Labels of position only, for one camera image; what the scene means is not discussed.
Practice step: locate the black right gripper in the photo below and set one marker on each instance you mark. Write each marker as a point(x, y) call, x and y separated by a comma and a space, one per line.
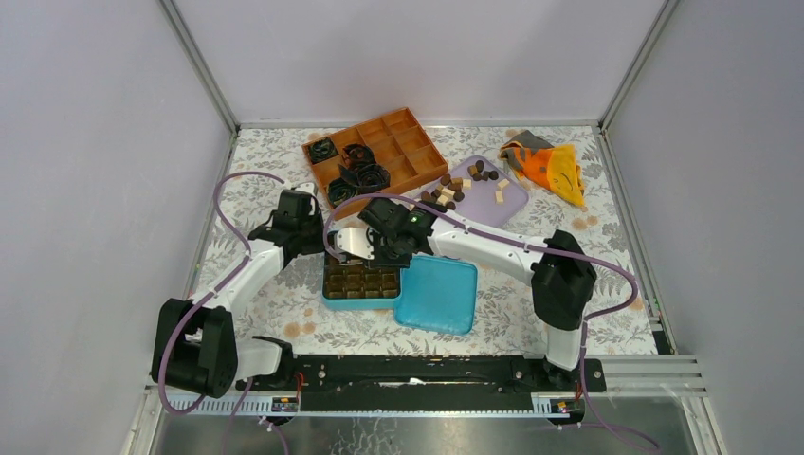
point(380, 262)

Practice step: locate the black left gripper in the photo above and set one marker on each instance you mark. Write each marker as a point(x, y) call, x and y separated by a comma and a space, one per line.
point(316, 216)

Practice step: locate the teal chocolate box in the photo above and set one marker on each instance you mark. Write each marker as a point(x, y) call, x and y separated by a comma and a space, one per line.
point(353, 286)

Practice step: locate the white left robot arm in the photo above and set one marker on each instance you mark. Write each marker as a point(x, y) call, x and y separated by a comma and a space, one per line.
point(196, 348)

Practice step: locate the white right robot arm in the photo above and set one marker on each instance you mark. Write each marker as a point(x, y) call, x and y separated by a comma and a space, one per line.
point(561, 283)

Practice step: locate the rolled dark green tie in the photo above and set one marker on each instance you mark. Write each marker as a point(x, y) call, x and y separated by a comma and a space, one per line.
point(340, 190)

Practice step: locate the rolled dark patterned tie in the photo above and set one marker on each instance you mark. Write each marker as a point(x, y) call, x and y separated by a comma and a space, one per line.
point(366, 178)

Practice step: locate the pile of assorted chocolates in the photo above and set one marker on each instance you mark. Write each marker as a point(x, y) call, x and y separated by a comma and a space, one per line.
point(451, 190)

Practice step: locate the teal box lid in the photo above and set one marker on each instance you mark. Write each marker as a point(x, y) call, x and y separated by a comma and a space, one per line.
point(437, 295)

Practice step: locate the rolled dark floral tie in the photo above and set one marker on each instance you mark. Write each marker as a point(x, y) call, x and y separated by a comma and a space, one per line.
point(321, 150)

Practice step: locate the wooden compartment tray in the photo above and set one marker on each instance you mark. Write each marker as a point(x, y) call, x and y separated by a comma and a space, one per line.
point(391, 153)

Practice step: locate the lavender plastic tray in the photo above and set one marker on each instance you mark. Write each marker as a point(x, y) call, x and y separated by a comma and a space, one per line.
point(479, 204)

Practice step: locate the orange grey cloth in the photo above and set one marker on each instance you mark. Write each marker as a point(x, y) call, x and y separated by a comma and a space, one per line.
point(552, 167)

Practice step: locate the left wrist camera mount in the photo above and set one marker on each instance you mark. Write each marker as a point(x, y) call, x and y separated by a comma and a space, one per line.
point(310, 188)

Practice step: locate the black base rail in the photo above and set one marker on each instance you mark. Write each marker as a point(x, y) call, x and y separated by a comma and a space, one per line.
point(400, 383)

